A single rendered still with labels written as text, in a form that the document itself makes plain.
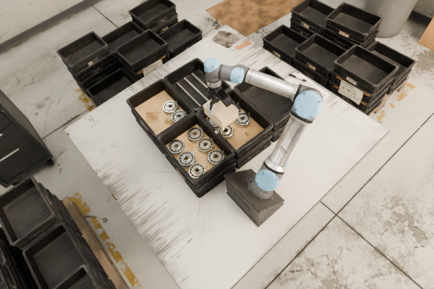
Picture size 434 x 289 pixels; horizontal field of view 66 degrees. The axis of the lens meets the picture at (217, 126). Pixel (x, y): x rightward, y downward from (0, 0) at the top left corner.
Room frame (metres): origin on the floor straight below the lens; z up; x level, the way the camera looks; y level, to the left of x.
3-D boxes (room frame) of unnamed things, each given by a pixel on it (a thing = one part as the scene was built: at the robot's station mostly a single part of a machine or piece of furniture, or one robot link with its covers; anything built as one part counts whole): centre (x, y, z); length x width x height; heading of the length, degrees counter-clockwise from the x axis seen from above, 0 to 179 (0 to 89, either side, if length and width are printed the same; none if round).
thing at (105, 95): (2.21, 0.90, 0.26); 0.40 x 0.30 x 0.23; 123
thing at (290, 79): (1.52, -0.66, 0.70); 0.33 x 0.23 x 0.01; 33
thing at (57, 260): (0.68, 1.15, 0.31); 0.40 x 0.30 x 0.34; 33
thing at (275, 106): (1.36, -0.37, 0.87); 0.40 x 0.30 x 0.11; 30
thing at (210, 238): (1.31, 0.00, 0.35); 1.60 x 1.60 x 0.70; 33
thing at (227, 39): (2.22, -0.19, 0.71); 0.22 x 0.19 x 0.01; 33
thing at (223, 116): (1.16, -0.04, 1.08); 0.16 x 0.12 x 0.07; 33
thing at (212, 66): (1.18, -0.03, 1.40); 0.09 x 0.08 x 0.11; 61
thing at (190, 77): (1.56, 0.09, 0.87); 0.40 x 0.30 x 0.11; 30
